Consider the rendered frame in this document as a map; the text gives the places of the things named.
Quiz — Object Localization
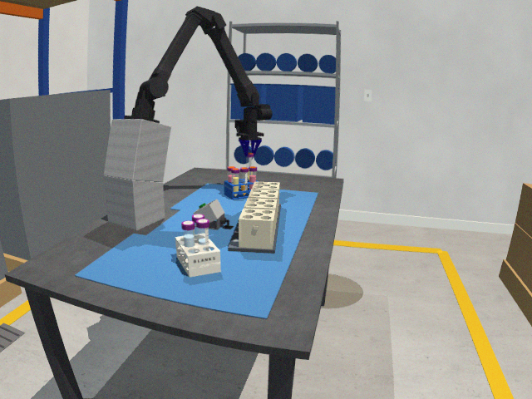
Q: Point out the pink sample tube with orange cap dot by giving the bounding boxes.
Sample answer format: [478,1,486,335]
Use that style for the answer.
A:
[249,166,257,190]

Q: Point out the blue flat mat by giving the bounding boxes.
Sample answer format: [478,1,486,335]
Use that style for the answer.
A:
[75,184,318,319]

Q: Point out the cream block with round holes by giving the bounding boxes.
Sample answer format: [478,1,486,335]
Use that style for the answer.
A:
[244,198,277,235]
[249,190,278,218]
[252,181,280,207]
[239,209,275,249]

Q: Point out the white tube rack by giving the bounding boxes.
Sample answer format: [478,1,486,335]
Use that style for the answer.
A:
[175,236,221,277]

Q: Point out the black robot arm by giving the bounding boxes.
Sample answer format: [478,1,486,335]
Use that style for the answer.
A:
[124,6,273,133]

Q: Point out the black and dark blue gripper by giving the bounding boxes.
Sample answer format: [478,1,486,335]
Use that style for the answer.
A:
[236,121,264,156]

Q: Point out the blue tube rack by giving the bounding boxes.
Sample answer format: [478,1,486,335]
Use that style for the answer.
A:
[224,180,253,200]

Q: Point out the centrifuge tube with yellow liquid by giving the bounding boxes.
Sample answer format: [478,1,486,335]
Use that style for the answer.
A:
[246,153,254,168]

